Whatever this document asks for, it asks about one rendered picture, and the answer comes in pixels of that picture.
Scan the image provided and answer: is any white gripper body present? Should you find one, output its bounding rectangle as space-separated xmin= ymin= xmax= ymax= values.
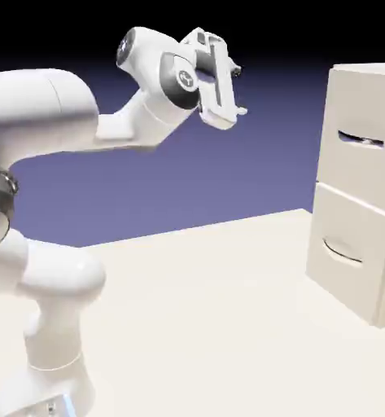
xmin=181 ymin=27 xmax=240 ymax=131

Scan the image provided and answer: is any cream drawer front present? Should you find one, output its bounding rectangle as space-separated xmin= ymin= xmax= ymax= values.
xmin=305 ymin=182 xmax=385 ymax=327
xmin=316 ymin=64 xmax=385 ymax=217

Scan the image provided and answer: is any cream painted cabinet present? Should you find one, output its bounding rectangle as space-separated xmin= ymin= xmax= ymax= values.
xmin=305 ymin=61 xmax=385 ymax=329

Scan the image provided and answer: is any curved cream drawer handle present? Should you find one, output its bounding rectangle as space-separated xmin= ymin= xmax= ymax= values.
xmin=337 ymin=129 xmax=385 ymax=151
xmin=321 ymin=236 xmax=365 ymax=266

